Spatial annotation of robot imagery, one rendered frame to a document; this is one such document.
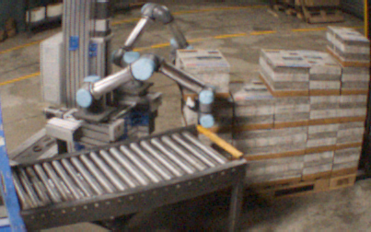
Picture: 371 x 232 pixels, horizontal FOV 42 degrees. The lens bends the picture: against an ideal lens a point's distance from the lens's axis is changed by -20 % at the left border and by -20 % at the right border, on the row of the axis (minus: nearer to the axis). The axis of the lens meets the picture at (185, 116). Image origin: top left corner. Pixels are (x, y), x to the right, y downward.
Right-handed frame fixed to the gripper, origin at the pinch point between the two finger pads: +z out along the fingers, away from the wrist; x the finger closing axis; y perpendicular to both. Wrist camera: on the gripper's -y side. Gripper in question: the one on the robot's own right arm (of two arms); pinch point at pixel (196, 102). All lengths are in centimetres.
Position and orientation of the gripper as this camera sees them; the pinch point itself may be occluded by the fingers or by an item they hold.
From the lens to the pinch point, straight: 359.9
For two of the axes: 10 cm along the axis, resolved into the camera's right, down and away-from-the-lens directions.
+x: -9.9, 0.7, -1.6
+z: -1.7, -3.9, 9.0
